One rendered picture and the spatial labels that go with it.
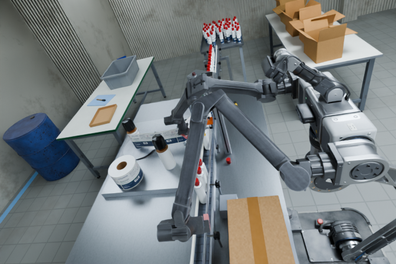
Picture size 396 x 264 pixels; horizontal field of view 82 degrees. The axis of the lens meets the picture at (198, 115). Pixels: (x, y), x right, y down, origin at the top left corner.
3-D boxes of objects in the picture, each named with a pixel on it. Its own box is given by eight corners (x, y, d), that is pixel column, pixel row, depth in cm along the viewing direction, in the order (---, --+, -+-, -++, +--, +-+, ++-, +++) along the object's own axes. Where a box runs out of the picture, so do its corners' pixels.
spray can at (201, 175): (202, 185, 148) (194, 165, 136) (210, 184, 147) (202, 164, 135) (201, 192, 144) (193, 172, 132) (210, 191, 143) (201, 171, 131)
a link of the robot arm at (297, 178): (214, 79, 76) (218, 83, 86) (187, 107, 78) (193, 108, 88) (316, 180, 69) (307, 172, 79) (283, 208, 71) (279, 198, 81)
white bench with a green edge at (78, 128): (133, 101, 453) (115, 65, 406) (168, 94, 438) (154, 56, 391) (92, 181, 304) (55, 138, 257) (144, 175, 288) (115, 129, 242)
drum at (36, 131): (60, 152, 375) (24, 113, 326) (88, 151, 359) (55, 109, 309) (35, 182, 333) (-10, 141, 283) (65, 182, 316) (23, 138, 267)
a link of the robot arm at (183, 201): (207, 103, 76) (212, 105, 87) (191, 100, 78) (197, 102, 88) (183, 227, 77) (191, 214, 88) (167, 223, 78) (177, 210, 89)
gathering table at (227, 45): (214, 80, 437) (203, 32, 383) (247, 73, 424) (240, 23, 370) (213, 101, 381) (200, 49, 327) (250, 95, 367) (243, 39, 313)
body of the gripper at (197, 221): (178, 217, 94) (172, 221, 87) (203, 214, 92) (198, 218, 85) (180, 234, 92) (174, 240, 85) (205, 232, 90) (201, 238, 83)
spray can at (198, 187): (200, 197, 142) (191, 176, 130) (208, 196, 141) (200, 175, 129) (199, 204, 138) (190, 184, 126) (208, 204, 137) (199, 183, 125)
